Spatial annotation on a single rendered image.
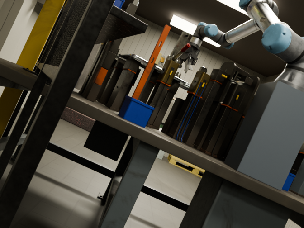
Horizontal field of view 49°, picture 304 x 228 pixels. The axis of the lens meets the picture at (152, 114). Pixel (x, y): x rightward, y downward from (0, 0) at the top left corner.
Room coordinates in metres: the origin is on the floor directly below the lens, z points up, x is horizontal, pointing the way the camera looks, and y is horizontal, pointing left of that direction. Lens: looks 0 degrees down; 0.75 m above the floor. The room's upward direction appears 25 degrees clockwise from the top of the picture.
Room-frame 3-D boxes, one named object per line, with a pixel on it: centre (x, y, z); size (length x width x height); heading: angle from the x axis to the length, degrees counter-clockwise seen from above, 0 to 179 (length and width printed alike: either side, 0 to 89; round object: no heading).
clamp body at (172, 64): (1.69, 0.01, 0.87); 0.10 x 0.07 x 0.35; 22
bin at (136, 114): (1.38, 0.07, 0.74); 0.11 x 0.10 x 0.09; 112
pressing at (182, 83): (2.04, -0.37, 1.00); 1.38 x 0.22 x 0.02; 112
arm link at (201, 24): (2.15, -0.06, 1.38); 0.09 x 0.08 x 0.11; 22
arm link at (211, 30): (2.07, -0.12, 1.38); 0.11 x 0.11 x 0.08; 22
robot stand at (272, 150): (1.44, -0.50, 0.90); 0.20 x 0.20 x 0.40; 3
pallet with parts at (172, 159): (7.74, -1.40, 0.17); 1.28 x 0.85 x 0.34; 93
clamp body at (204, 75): (1.73, -0.16, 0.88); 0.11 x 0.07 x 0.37; 22
